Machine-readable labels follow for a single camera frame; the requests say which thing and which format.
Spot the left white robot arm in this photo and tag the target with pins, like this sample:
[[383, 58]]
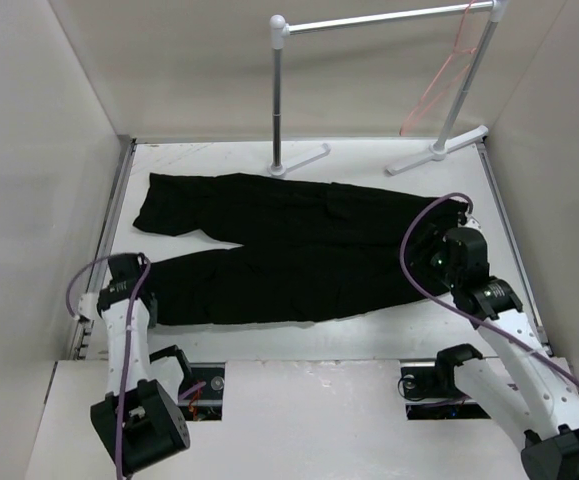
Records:
[[139, 421]]

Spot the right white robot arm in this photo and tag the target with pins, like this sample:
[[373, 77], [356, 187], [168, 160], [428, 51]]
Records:
[[538, 406]]

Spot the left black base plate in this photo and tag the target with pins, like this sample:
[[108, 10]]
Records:
[[201, 396]]

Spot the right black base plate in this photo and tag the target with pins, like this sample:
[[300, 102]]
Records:
[[427, 397]]

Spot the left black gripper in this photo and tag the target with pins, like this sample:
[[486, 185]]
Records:
[[153, 313]]

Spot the pink wire hanger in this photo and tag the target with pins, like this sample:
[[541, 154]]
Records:
[[441, 80]]

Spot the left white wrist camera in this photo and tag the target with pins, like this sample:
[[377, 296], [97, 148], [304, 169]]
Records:
[[87, 307]]

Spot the white clothes rack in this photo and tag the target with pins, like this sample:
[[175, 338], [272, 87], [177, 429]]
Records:
[[445, 144]]

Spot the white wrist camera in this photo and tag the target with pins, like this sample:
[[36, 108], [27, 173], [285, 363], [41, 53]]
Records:
[[87, 307], [469, 221]]

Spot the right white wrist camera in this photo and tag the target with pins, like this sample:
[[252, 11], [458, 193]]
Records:
[[469, 221]]

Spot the black trousers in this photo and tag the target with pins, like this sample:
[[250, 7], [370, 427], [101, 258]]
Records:
[[289, 251]]

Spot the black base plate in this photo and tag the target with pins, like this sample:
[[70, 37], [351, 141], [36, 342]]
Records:
[[427, 397], [201, 396]]

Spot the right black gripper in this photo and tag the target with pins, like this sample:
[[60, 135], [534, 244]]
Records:
[[431, 239]]

